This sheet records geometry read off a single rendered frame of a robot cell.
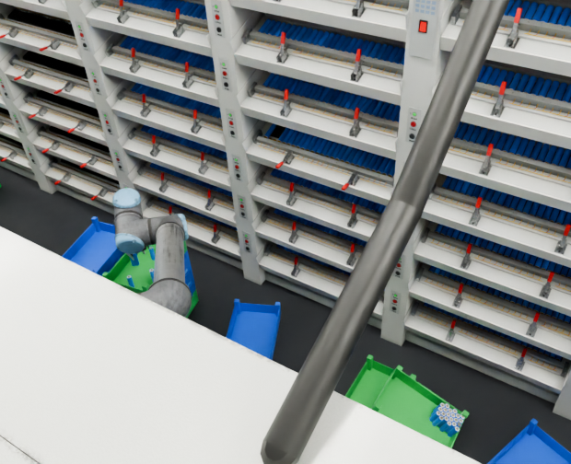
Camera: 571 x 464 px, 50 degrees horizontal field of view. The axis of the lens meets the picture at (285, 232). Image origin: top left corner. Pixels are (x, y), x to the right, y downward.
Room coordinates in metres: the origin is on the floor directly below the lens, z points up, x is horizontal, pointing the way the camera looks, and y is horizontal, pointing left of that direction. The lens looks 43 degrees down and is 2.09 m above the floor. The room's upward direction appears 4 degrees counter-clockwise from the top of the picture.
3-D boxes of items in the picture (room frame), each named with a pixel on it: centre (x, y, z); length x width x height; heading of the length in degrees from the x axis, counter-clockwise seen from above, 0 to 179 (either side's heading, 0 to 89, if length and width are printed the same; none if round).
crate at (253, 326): (1.62, 0.17, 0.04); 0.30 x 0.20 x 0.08; 169
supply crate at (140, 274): (1.76, 0.57, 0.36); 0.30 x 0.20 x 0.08; 155
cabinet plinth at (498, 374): (1.85, -0.19, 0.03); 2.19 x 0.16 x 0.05; 55
